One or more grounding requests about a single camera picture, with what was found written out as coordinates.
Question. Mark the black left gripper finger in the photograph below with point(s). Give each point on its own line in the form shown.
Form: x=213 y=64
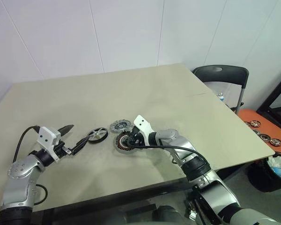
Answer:
x=79 y=145
x=66 y=130

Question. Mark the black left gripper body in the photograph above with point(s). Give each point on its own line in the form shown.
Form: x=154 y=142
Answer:
x=61 y=151

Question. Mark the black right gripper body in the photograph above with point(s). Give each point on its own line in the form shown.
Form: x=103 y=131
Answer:
x=137 y=137

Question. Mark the motor housing with copper windings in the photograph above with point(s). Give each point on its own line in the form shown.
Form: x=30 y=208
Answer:
x=120 y=147

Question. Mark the black spoked rotor wheel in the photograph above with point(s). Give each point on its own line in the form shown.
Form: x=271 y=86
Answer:
x=98 y=136

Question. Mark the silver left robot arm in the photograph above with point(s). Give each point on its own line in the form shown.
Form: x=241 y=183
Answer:
x=18 y=178

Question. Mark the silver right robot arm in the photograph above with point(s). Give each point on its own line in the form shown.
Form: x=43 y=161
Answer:
x=210 y=185

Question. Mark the spoked metal rotor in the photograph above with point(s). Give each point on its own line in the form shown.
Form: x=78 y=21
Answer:
x=253 y=123
x=256 y=132
x=263 y=137
x=275 y=142

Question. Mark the clear plastic bottle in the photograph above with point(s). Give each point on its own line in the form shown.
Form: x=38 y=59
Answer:
x=221 y=97

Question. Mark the white plug connector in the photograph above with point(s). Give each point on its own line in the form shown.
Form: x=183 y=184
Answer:
x=192 y=215

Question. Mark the black folding chair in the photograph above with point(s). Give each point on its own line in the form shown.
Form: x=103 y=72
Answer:
x=224 y=73

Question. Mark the orange tray with parts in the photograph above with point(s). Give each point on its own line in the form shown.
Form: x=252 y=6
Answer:
x=250 y=116

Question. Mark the black trash bin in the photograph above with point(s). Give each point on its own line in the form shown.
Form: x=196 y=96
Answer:
x=260 y=175

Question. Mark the white crumpled paper trash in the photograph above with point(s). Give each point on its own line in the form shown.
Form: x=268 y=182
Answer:
x=277 y=161

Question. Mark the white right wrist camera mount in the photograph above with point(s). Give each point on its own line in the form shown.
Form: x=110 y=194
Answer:
x=144 y=124

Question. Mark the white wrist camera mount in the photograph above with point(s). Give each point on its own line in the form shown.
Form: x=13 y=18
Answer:
x=46 y=138
x=144 y=124

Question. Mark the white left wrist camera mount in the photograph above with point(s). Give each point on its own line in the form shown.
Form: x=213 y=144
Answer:
x=46 y=138

